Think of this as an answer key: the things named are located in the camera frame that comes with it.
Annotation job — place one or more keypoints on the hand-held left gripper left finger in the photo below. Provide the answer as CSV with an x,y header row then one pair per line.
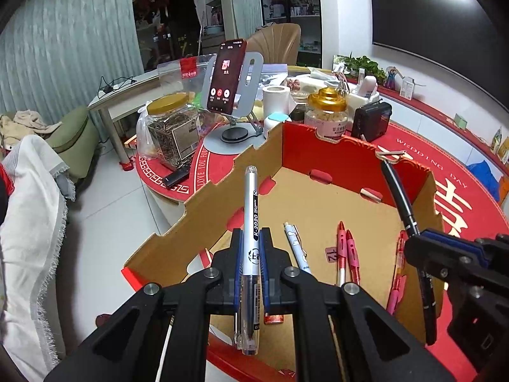
x,y
238,282

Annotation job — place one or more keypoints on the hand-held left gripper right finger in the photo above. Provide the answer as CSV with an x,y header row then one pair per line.
x,y
265,290

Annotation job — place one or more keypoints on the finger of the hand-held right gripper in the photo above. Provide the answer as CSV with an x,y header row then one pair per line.
x,y
482,254
441,260

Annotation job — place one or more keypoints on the pink gel pen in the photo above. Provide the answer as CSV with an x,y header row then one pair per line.
x,y
397,274

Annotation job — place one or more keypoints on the white pen with blue print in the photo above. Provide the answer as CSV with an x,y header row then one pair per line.
x,y
296,246

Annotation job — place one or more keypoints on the clear pen with black cap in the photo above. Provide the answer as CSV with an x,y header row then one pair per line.
x,y
251,223

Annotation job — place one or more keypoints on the red gel pen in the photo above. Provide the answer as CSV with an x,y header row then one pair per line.
x,y
352,252
340,242

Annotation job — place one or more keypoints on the red and brown cardboard box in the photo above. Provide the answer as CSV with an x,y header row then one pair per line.
x,y
318,199

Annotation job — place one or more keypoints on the orange box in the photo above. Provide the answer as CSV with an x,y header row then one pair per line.
x,y
504,189

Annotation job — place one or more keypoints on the small pink label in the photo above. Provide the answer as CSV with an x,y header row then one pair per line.
x,y
331,254

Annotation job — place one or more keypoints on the blue bag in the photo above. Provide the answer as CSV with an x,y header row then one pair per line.
x,y
485,173

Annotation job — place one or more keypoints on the standing picture cards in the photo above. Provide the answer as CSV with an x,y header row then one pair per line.
x,y
500,143

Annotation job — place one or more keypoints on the small black remote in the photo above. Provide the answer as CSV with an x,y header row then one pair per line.
x,y
177,176

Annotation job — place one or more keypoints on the small green box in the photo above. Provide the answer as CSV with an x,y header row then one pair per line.
x,y
459,121

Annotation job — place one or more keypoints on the grey phone stand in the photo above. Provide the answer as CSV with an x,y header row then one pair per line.
x,y
234,139

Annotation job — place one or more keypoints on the black radio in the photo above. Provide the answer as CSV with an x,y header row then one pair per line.
x,y
372,121

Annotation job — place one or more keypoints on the plastic jar with yellow lid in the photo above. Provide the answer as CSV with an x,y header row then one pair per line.
x,y
171,135

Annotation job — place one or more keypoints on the teal round container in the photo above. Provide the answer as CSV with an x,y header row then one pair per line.
x,y
277,118

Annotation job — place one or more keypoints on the clear plastic bag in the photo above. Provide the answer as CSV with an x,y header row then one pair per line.
x,y
143,135

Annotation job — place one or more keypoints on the glass jar dark contents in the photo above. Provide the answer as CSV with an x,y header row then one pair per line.
x,y
298,109

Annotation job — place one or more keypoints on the glass jar with gold lid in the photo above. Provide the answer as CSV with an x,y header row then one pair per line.
x,y
326,117

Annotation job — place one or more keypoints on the white tissue roll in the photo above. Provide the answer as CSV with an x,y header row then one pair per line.
x,y
276,101

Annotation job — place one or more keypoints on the white tissue box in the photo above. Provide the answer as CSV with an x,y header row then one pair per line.
x,y
368,87

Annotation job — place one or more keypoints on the small figurine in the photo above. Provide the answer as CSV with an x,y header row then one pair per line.
x,y
391,77

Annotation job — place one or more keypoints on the potted green plant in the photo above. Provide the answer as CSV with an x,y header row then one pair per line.
x,y
366,65

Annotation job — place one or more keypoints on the clear zip bag red label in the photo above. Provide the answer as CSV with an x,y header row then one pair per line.
x,y
175,77

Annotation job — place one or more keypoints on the white fringed cloth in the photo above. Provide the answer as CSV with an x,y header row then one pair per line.
x,y
28,227

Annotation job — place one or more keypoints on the green armchair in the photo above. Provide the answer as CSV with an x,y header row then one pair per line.
x,y
75,135

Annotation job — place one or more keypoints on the white side table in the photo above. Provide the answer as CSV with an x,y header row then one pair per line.
x,y
127,91

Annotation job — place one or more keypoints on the black television screen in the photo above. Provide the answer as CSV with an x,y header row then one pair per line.
x,y
429,16

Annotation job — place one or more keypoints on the beige shell chair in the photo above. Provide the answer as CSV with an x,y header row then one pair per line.
x,y
282,41

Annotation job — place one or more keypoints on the blue basin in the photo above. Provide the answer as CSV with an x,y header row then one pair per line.
x,y
212,30

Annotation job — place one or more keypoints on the beige clothes heap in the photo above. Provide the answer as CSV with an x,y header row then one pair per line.
x,y
24,121

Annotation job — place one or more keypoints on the white display shelf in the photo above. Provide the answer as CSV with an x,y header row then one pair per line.
x,y
294,4

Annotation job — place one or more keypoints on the grey curtain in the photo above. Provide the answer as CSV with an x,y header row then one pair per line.
x,y
71,39

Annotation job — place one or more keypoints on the red topped wall ledge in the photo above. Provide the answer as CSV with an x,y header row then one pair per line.
x,y
429,111

